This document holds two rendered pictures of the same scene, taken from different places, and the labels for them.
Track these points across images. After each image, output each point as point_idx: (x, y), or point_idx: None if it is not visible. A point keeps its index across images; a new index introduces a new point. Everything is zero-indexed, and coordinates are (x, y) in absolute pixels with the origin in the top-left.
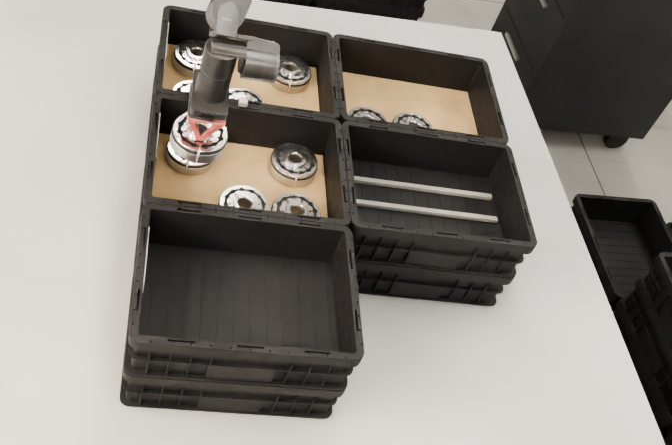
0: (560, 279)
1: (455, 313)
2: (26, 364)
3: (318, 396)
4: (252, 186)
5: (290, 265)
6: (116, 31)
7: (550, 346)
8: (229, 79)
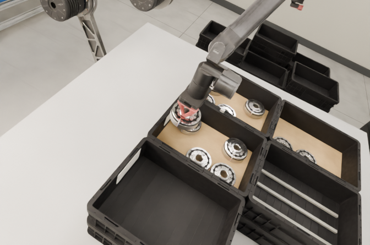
0: None
1: None
2: (62, 186)
3: None
4: (209, 151)
5: (206, 201)
6: (194, 67)
7: None
8: (206, 88)
